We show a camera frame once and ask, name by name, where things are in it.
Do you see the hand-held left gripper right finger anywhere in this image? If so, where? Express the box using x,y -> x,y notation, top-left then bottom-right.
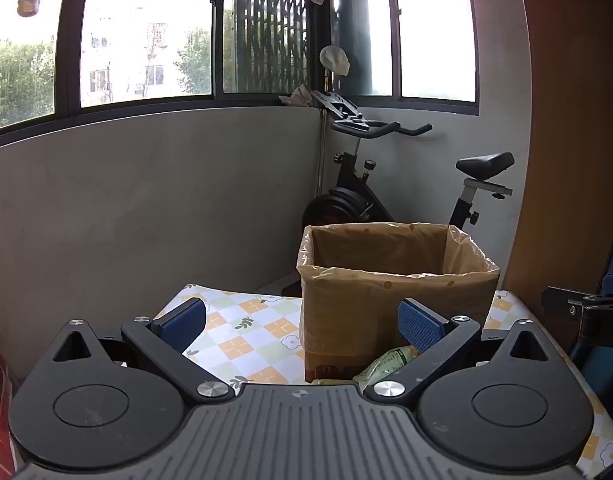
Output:
361,298 -> 568,404

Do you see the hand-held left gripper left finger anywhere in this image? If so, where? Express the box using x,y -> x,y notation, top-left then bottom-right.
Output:
50,297 -> 236,404

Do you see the cardboard box with plastic liner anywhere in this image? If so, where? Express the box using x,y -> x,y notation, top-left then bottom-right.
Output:
296,221 -> 501,383

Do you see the pale green snack packet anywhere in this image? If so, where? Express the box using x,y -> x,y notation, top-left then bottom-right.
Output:
353,345 -> 421,394

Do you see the floral checkered tablecloth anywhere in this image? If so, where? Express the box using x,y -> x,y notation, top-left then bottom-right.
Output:
154,282 -> 613,480

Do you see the black exercise bike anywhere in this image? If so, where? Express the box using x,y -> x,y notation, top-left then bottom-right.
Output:
281,90 -> 515,297

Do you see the wooden panel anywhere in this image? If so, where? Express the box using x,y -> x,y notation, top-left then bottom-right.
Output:
505,0 -> 613,361

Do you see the perforated metal screen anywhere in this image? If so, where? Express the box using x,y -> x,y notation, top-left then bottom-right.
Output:
223,0 -> 310,94

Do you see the dark window frame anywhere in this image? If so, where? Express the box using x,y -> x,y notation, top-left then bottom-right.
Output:
0,0 -> 480,151

